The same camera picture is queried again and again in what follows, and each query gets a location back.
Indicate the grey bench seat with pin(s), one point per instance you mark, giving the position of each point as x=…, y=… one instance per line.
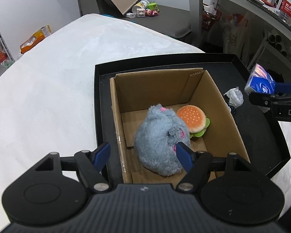
x=170, y=21

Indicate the white charger block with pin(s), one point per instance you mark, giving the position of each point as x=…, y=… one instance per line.
x=130, y=15

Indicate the orange paper bag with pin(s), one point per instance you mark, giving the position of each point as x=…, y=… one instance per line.
x=36, y=38

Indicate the red plastic basket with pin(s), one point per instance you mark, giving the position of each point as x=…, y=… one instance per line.
x=208, y=19

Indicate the white food canister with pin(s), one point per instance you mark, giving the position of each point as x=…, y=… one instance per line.
x=142, y=4

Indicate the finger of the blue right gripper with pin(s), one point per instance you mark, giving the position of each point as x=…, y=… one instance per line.
x=282, y=88

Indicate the green toy box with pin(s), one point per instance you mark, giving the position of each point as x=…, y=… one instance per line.
x=153, y=6

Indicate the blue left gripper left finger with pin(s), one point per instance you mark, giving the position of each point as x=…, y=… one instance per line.
x=101, y=155

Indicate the black shallow tray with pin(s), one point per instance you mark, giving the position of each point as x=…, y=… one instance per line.
x=261, y=133

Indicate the red doll toy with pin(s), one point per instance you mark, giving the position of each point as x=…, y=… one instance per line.
x=151, y=13

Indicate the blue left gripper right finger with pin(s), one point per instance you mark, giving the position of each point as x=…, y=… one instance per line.
x=186, y=156

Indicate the blue tissue pack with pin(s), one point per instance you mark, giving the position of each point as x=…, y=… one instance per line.
x=260, y=81

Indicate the white tote bag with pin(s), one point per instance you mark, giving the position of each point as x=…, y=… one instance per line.
x=235, y=32

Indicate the brown cardboard box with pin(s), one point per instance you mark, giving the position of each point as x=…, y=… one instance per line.
x=132, y=94

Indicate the grey plush mouse toy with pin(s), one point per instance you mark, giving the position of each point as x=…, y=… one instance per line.
x=156, y=138

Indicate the white blanket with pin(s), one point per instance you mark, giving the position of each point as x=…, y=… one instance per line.
x=48, y=133

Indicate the orange burger plush toy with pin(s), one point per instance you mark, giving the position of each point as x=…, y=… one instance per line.
x=195, y=120

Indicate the black curved desk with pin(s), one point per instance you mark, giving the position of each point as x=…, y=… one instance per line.
x=196, y=10

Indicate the white plastic bag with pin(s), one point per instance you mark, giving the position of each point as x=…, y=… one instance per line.
x=236, y=97

